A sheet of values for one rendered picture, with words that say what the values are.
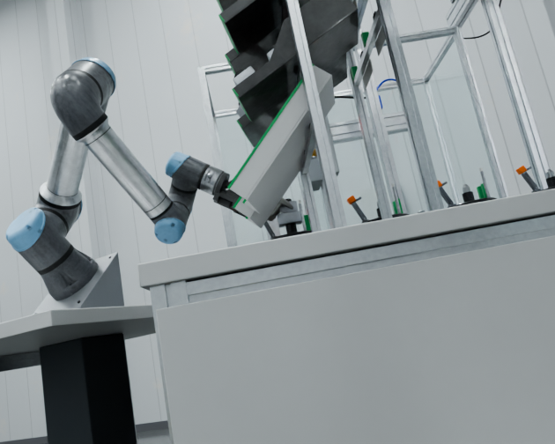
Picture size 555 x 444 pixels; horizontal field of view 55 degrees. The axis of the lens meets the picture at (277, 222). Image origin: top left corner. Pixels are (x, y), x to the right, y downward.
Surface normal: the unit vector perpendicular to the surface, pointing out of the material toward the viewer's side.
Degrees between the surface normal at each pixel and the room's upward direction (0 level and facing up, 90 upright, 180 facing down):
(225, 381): 90
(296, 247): 90
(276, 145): 90
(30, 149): 90
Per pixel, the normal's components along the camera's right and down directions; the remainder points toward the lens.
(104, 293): 0.85, -0.26
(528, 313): 0.02, -0.22
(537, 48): -0.44, -0.11
